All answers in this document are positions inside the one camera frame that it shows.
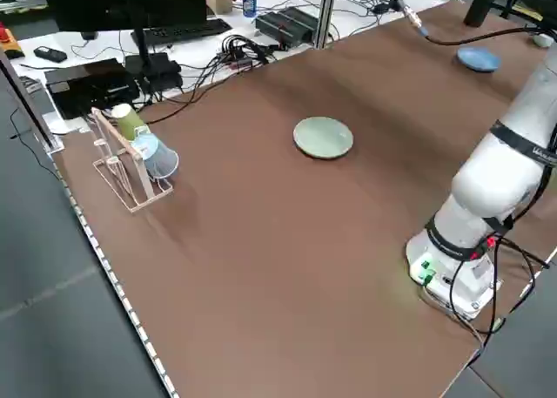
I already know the green plate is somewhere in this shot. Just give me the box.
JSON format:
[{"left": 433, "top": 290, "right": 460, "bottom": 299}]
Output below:
[{"left": 292, "top": 116, "right": 356, "bottom": 160}]

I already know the blue plate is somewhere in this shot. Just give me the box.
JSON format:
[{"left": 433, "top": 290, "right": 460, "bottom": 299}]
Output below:
[{"left": 456, "top": 46, "right": 501, "bottom": 74}]

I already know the black usb hub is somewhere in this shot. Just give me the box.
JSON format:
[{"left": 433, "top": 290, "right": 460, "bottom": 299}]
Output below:
[{"left": 216, "top": 34, "right": 279, "bottom": 71}]

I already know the light blue cup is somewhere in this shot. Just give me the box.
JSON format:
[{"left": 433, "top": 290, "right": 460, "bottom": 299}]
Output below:
[{"left": 130, "top": 127, "right": 165, "bottom": 160}]

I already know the black ribbed power supply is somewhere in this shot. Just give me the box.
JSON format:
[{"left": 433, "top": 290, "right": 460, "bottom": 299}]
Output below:
[
  {"left": 278, "top": 5, "right": 322, "bottom": 32},
  {"left": 254, "top": 12, "right": 315, "bottom": 50}
]

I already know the green paper cup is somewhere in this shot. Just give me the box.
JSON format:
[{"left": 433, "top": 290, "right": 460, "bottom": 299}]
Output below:
[{"left": 111, "top": 103, "right": 151, "bottom": 140}]

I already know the black keyboard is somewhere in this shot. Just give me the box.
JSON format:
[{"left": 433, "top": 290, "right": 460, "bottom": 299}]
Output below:
[{"left": 142, "top": 18, "right": 234, "bottom": 47}]

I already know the wooden cup rack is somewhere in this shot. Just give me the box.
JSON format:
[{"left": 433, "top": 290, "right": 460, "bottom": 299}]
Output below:
[{"left": 90, "top": 107, "right": 175, "bottom": 215}]

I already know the black power adapter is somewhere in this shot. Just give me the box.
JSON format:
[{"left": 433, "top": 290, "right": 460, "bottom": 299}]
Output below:
[{"left": 370, "top": 0, "right": 399, "bottom": 16}]

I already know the black flat box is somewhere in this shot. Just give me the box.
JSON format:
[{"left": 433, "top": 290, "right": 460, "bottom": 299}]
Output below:
[{"left": 44, "top": 57, "right": 141, "bottom": 121}]

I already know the black monitor with stand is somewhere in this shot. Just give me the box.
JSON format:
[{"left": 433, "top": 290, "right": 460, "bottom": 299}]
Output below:
[{"left": 37, "top": 0, "right": 208, "bottom": 90}]

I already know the black remote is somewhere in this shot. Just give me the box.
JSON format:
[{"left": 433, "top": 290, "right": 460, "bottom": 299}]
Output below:
[{"left": 33, "top": 45, "right": 69, "bottom": 64}]

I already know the black-edged clear panel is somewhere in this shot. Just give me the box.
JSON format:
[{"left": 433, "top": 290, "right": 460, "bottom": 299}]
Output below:
[{"left": 0, "top": 49, "right": 65, "bottom": 156}]

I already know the red emergency stop button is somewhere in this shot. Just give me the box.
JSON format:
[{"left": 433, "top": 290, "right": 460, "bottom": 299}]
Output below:
[{"left": 0, "top": 22, "right": 25, "bottom": 60}]

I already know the aluminium profile post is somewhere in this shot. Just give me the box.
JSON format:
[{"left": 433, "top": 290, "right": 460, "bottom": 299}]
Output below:
[{"left": 312, "top": 0, "right": 341, "bottom": 51}]

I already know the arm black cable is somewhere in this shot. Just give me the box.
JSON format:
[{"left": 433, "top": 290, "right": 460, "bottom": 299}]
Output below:
[{"left": 389, "top": 0, "right": 557, "bottom": 47}]

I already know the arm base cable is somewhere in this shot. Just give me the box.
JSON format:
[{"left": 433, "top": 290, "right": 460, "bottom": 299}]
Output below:
[{"left": 447, "top": 234, "right": 552, "bottom": 345}]

